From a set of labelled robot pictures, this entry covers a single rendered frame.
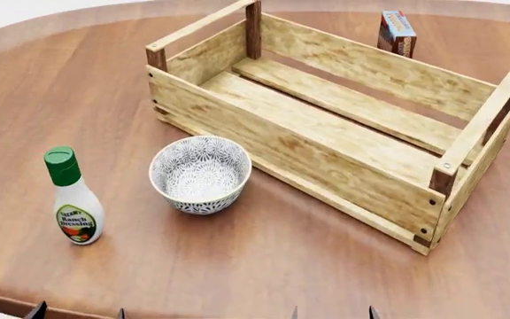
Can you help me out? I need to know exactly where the light wooden slatted crate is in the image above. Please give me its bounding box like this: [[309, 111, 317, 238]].
[[144, 0, 510, 257]]

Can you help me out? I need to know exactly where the blue brown pudding box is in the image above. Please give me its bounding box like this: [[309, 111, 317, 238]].
[[376, 10, 418, 59]]

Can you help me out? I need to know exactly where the ranch dressing bottle green cap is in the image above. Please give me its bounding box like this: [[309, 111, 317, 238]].
[[43, 145, 105, 246]]

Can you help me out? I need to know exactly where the white patterned ceramic bowl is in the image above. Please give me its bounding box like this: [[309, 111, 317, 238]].
[[148, 135, 253, 216]]

